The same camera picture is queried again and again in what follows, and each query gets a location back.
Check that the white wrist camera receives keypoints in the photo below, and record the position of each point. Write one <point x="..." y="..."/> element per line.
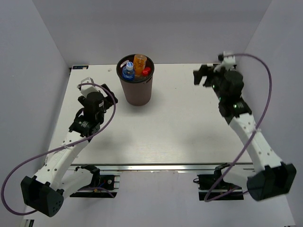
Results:
<point x="227" y="60"/>
<point x="86" y="89"/>

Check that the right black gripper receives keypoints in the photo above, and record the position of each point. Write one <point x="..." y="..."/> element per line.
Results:
<point x="205" y="71"/>

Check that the left blue table sticker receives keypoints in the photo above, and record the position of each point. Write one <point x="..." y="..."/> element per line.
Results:
<point x="80" y="67"/>

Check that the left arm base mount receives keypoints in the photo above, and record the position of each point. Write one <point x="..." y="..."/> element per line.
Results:
<point x="104" y="184"/>

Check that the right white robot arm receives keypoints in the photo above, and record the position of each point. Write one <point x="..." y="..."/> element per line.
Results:
<point x="271" y="176"/>

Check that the clear bottle red label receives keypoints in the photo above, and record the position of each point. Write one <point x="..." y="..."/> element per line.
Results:
<point x="146" y="71"/>

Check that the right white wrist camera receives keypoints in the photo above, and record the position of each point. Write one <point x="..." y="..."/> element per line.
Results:
<point x="227" y="60"/>

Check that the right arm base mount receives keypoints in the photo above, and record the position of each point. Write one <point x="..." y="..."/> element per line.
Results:
<point x="205" y="181"/>

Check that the brown plastic waste bin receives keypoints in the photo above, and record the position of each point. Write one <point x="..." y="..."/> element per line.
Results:
<point x="137" y="92"/>

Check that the orange juice bottle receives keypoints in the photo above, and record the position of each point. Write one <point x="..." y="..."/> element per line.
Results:
<point x="139" y="63"/>

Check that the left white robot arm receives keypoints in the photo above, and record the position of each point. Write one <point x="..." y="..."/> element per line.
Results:
<point x="49" y="187"/>

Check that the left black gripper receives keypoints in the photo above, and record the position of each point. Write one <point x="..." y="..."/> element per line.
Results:
<point x="107" y="100"/>

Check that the Pocari Sweat blue bottle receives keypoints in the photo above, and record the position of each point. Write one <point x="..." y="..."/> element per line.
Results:
<point x="128" y="72"/>

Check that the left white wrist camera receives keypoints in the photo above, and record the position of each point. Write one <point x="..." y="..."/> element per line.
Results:
<point x="86" y="89"/>

